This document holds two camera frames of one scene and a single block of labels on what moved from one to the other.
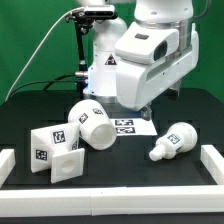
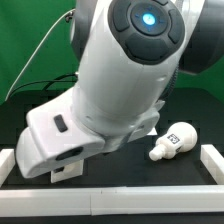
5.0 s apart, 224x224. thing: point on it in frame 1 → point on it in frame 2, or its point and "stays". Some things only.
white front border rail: (88, 202) stays
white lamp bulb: (180, 138) stays
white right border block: (213, 162) stays
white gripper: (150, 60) → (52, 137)
